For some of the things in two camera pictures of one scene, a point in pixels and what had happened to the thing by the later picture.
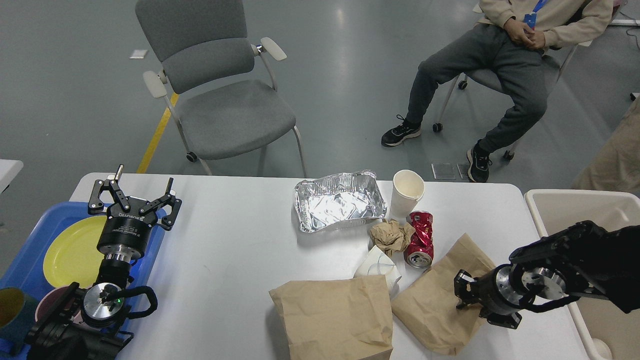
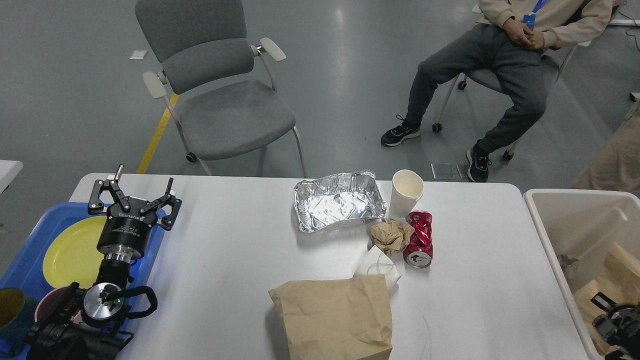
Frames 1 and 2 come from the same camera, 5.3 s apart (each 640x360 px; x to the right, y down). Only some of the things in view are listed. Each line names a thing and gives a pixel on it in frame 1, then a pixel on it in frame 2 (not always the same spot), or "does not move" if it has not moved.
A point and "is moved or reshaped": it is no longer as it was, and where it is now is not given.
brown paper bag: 427,307 is moved or reshaped
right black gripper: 499,295 → 620,327
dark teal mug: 17,313 does not move
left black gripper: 125,234 does not move
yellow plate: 74,257 does not move
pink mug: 49,304 does not move
